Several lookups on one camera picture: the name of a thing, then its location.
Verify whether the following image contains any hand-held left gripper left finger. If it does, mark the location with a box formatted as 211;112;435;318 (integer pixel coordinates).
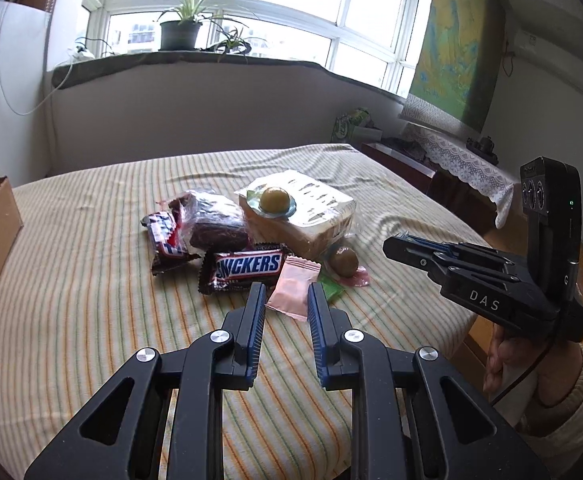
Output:
24;282;267;480

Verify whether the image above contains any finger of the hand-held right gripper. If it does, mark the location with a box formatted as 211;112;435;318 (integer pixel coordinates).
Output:
383;236;519;293
395;231;525;267

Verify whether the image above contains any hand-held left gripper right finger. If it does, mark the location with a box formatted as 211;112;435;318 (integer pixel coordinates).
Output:
307;282;552;480

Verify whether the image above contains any green sachet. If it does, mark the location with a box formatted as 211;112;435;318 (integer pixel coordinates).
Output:
316;271;348;303

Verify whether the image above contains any pink sachet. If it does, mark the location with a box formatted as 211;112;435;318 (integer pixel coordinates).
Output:
265;255;321;322

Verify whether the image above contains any brown ball candy pink wrapper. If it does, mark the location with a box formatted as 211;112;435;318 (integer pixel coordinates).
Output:
321;246;372;288

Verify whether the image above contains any brown chocolate bar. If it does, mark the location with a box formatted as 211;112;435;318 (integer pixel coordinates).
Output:
140;210;203;276
198;242;292;297

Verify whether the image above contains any clear sliced bread package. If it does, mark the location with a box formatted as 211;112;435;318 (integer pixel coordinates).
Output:
234;170;358;257

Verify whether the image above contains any dark red cake packet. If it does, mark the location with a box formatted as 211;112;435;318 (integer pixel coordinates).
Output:
168;189;251;253

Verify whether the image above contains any yellow ball candy blue wrapper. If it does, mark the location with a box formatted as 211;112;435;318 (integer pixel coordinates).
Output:
245;186;298;220

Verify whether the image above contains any person's right hand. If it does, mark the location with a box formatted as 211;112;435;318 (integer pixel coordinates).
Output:
484;324;583;411

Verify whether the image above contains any white lace cloth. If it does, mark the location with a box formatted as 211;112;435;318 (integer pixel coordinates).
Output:
400;95;515;231

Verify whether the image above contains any dark ornament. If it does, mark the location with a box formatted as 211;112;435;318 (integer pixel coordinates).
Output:
466;135;499;163

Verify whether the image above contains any green cardboard carton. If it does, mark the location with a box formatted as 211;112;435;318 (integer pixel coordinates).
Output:
332;107;383;145

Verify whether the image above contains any striped bedsheet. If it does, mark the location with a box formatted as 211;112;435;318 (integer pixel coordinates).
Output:
0;142;492;480

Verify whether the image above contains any white air conditioner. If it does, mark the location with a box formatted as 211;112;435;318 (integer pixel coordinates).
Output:
501;0;583;97

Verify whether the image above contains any white framed window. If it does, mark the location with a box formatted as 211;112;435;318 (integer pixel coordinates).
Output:
88;0;435;98

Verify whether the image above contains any grey windowsill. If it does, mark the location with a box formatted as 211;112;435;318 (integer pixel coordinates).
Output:
51;50;407;106

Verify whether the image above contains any small potted plant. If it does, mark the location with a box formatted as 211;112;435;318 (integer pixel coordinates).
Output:
201;22;267;63

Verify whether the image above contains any large potted plant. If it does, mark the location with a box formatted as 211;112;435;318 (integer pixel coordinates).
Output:
156;0;232;52

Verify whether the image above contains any white wardrobe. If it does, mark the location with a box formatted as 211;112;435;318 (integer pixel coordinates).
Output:
0;0;52;186

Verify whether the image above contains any black cable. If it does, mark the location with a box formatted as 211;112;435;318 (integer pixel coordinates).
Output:
490;337;557;407

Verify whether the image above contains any wall map poster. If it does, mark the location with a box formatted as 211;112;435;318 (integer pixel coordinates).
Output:
409;0;507;131

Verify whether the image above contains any white cable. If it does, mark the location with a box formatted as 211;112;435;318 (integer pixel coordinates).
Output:
0;0;79;116

